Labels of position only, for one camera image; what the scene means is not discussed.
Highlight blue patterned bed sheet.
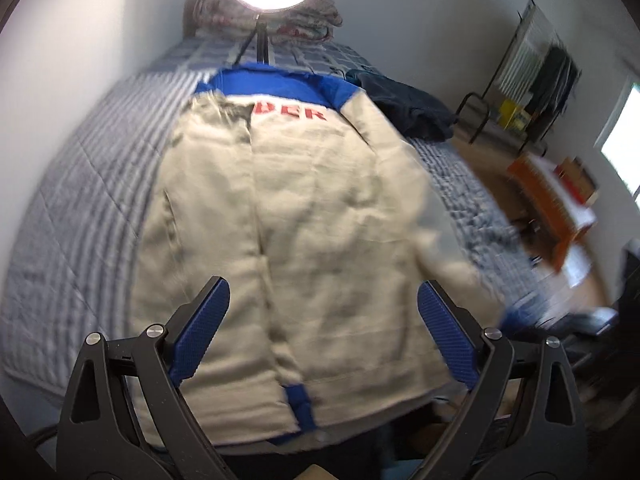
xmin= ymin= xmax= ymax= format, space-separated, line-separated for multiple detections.
xmin=165 ymin=35 xmax=376 ymax=78

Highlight table with orange cloth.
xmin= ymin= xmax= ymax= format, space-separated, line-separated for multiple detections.
xmin=507 ymin=152 xmax=601 ymax=273

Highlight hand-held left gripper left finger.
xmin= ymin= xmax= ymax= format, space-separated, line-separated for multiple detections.
xmin=56 ymin=276 xmax=236 ymax=480

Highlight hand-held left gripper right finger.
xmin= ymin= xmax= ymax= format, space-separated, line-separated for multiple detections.
xmin=410 ymin=280 xmax=588 ymax=480

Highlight beige and blue work jacket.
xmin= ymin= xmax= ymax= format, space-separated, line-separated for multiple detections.
xmin=132 ymin=62 xmax=551 ymax=448

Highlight striped hanging towel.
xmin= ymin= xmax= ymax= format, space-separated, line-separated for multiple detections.
xmin=497 ymin=7 xmax=556 ymax=98

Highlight ring light on black tripod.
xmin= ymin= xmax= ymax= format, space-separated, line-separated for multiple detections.
xmin=226 ymin=0 xmax=328 ymax=68

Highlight dark folded clothes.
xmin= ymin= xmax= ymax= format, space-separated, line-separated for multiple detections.
xmin=345 ymin=67 xmax=458 ymax=143

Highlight yellow crate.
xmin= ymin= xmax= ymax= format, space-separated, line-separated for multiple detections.
xmin=497 ymin=99 xmax=533 ymax=133

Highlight dark hanging clothes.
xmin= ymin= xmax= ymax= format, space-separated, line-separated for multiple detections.
xmin=527 ymin=45 xmax=583 ymax=136

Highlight black metal clothes rack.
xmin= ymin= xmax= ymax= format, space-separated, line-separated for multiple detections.
xmin=457 ymin=0 xmax=583 ymax=158

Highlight window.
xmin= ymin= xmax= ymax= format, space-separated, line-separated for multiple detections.
xmin=600 ymin=82 xmax=640 ymax=201

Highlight folded floral quilt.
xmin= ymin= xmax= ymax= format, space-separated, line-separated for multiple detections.
xmin=182 ymin=0 xmax=346 ymax=43

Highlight tan cardboard box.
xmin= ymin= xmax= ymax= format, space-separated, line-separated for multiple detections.
xmin=560 ymin=157 xmax=598 ymax=193

